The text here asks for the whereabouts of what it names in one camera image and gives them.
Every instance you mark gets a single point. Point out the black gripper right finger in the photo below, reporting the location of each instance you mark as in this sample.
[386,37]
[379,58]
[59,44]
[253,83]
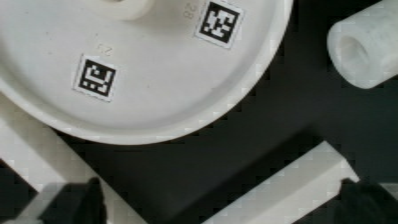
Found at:
[365,205]

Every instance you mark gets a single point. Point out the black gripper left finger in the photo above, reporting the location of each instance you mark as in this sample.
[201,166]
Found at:
[77,206]

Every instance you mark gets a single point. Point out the white round table top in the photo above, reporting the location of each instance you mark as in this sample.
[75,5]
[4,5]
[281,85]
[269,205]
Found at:
[128,69]

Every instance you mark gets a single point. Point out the white cylindrical table leg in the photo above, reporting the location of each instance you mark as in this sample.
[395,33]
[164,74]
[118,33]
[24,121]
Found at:
[363,45]

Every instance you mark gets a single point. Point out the white right fence bar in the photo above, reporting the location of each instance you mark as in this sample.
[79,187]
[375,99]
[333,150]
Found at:
[294,192]

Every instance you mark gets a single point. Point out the white fence bar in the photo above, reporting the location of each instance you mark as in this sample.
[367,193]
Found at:
[50,166]
[294,192]

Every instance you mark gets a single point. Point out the white front fence bar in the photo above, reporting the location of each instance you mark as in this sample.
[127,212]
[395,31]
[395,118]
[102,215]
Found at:
[50,166]

